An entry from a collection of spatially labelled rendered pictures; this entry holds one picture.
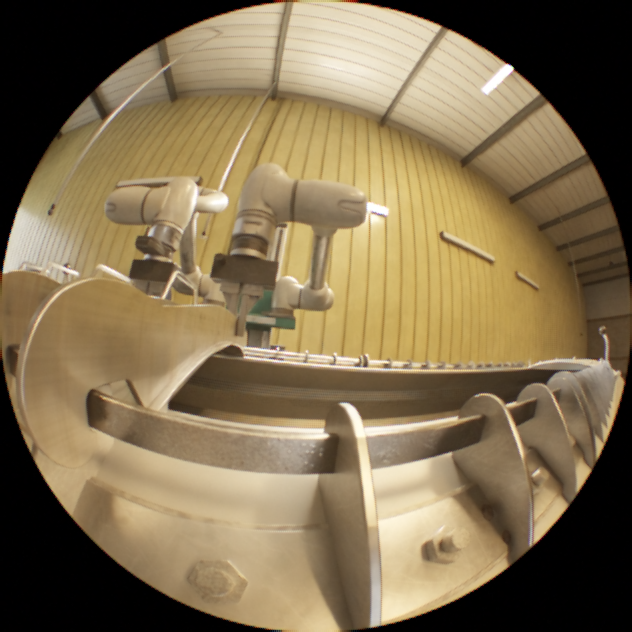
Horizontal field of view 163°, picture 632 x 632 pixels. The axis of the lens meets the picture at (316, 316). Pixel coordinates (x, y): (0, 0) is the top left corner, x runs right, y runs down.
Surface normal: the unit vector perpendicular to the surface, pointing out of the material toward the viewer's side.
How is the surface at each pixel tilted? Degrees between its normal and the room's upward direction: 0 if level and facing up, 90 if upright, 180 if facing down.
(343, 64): 180
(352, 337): 90
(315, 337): 90
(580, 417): 90
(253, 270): 90
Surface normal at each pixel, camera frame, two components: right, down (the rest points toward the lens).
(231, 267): 0.21, -0.11
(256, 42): -0.11, 0.99
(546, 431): -0.97, -0.13
